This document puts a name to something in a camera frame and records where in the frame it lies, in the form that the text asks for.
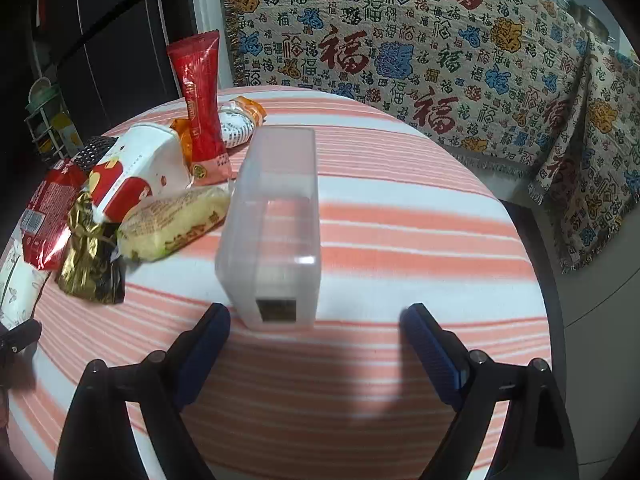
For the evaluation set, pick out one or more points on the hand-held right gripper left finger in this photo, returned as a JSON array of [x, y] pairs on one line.
[[200, 355]]

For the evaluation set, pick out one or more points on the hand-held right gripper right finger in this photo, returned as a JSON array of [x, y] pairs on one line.
[[432, 355]]

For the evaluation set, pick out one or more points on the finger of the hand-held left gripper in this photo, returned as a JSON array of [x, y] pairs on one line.
[[20, 337]]

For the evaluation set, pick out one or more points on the yellow snack packet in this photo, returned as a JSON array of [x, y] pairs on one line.
[[170, 222]]

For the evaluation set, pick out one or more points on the black foam net sleeve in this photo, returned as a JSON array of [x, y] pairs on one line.
[[92, 152]]

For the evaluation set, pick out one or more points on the white flower print packet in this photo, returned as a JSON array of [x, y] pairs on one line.
[[15, 285]]

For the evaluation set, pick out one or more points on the red crinkled snack packet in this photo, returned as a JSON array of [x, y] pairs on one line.
[[47, 210]]

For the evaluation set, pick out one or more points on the translucent plastic box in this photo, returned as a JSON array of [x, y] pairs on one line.
[[275, 210]]

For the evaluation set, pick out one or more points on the white and red paper carton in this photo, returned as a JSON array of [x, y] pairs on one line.
[[145, 165]]

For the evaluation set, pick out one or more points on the orange and white snack packet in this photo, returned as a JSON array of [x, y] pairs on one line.
[[235, 127]]

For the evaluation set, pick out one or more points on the green storage rack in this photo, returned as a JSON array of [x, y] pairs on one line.
[[42, 105]]

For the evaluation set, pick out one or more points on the tall red snack packet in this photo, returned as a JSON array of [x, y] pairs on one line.
[[200, 110]]

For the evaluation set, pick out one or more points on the black refrigerator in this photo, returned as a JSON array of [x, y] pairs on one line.
[[110, 60]]

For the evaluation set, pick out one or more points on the printed blanket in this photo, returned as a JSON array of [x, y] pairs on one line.
[[400, 35]]

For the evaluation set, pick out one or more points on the steel pot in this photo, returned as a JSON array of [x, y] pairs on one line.
[[590, 17]]

